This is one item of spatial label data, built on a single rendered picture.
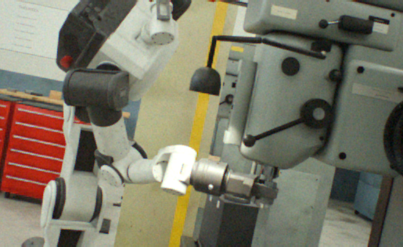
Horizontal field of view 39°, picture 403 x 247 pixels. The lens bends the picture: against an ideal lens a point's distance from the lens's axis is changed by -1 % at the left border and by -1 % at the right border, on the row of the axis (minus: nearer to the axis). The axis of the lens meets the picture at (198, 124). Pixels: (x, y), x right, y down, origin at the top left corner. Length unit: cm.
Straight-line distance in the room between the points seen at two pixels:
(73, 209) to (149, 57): 61
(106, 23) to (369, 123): 74
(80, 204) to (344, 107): 95
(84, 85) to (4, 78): 917
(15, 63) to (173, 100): 766
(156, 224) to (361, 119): 201
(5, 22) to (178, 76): 778
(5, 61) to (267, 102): 947
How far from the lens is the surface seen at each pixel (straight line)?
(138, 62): 157
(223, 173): 144
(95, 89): 149
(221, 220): 185
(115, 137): 160
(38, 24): 1060
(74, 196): 192
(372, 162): 141
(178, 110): 314
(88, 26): 158
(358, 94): 138
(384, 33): 141
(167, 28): 153
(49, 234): 196
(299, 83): 136
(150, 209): 320
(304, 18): 135
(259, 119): 136
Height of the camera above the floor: 145
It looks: 3 degrees down
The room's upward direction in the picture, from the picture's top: 11 degrees clockwise
